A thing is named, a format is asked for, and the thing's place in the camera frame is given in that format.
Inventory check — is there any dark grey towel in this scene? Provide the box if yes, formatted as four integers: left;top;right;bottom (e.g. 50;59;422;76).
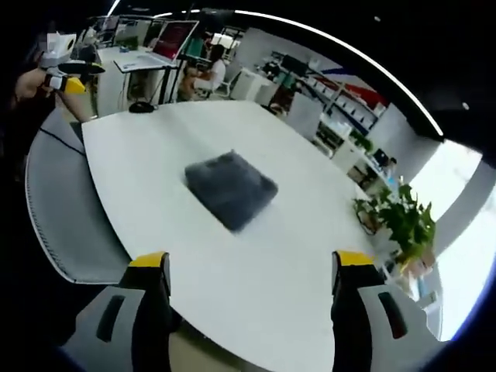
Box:
184;148;280;234

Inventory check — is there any open laptop with red screen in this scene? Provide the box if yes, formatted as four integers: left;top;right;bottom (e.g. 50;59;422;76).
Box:
113;20;201;73

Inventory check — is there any person's left hand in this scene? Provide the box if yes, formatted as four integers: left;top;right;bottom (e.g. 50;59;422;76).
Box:
16;67;52;99

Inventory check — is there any white desk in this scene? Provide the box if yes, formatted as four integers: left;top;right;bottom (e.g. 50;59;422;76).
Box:
95;46;166;117

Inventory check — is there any black round object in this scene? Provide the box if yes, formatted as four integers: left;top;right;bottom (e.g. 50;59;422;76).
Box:
128;101;156;115

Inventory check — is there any green potted plant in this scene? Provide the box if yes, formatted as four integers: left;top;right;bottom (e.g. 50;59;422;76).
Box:
351;183;438;272

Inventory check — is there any grey mesh office chair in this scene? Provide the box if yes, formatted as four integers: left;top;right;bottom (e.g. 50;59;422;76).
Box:
24;107;133;286

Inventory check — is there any white office chair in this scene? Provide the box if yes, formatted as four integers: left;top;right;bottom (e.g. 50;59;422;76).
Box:
211;66;244;100

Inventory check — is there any black monitor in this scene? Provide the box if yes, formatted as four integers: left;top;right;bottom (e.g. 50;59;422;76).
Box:
280;53;312;78

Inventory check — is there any white shelf with boxes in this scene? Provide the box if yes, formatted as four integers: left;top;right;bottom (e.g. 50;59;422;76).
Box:
308;71;390;131

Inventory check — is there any white ceiling light strip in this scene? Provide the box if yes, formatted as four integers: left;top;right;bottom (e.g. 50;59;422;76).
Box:
231;9;446;137

